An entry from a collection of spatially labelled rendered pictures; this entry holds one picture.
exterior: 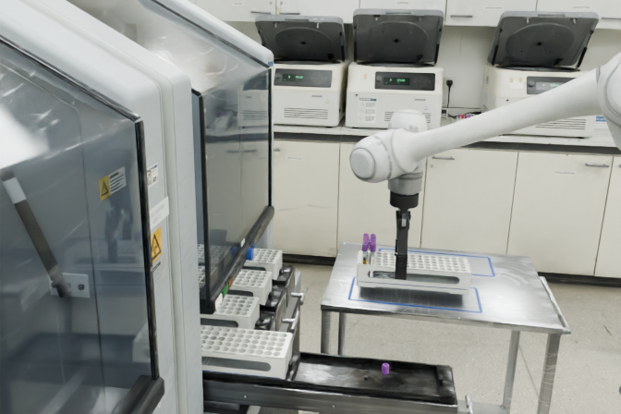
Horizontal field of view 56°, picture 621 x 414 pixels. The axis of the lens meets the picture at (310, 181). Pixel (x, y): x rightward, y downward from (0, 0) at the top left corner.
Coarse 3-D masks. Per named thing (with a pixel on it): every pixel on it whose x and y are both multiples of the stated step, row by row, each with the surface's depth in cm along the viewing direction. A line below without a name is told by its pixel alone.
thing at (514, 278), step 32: (352, 256) 181; (448, 256) 182; (480, 256) 182; (512, 256) 183; (352, 288) 159; (384, 288) 160; (480, 288) 161; (512, 288) 161; (544, 288) 172; (416, 320) 147; (448, 320) 145; (480, 320) 144; (512, 320) 144; (544, 320) 144; (512, 352) 190; (512, 384) 193; (544, 384) 146
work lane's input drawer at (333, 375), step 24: (312, 360) 128; (336, 360) 128; (360, 360) 127; (384, 360) 127; (216, 384) 120; (240, 384) 120; (264, 384) 120; (288, 384) 119; (312, 384) 118; (336, 384) 118; (360, 384) 120; (384, 384) 121; (408, 384) 121; (432, 384) 121; (288, 408) 119; (312, 408) 119; (336, 408) 118; (360, 408) 117; (384, 408) 116; (408, 408) 115; (432, 408) 115; (456, 408) 114
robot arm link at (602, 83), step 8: (616, 56) 98; (608, 64) 99; (616, 64) 95; (608, 72) 96; (616, 72) 94; (600, 80) 99; (608, 80) 96; (616, 80) 94; (600, 88) 98; (608, 88) 95; (616, 88) 94; (600, 96) 98; (608, 96) 95; (616, 96) 94; (600, 104) 99; (608, 104) 96; (616, 104) 94; (608, 112) 97; (616, 112) 95; (608, 120) 100; (616, 120) 97; (616, 128) 100; (616, 136) 101; (616, 144) 103
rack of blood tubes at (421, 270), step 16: (368, 256) 158; (384, 256) 159; (416, 256) 159; (432, 256) 160; (368, 272) 157; (384, 272) 159; (416, 272) 151; (432, 272) 151; (448, 272) 150; (464, 272) 150; (416, 288) 152; (432, 288) 152; (448, 288) 151; (464, 288) 151
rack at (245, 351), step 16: (208, 336) 126; (224, 336) 126; (240, 336) 127; (256, 336) 127; (272, 336) 126; (288, 336) 126; (208, 352) 121; (224, 352) 120; (240, 352) 122; (256, 352) 121; (272, 352) 120; (288, 352) 123; (208, 368) 122; (224, 368) 121; (240, 368) 124; (256, 368) 125; (272, 368) 119
